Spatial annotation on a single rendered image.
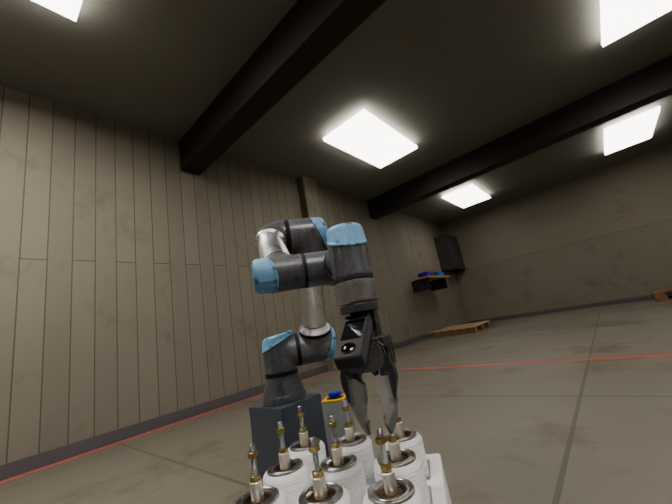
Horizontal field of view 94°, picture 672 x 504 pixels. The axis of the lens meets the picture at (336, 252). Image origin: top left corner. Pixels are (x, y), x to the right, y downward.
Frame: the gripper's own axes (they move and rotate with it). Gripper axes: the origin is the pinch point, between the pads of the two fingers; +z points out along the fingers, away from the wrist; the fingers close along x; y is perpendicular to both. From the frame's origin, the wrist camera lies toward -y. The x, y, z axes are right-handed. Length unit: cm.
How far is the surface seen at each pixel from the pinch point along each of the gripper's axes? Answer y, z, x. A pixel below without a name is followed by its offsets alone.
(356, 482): 8.4, 12.1, 9.3
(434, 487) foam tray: 17.1, 16.8, -3.1
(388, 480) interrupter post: -0.4, 7.6, -0.3
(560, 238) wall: 749, -117, -221
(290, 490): 5.1, 12.1, 22.1
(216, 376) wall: 181, 8, 214
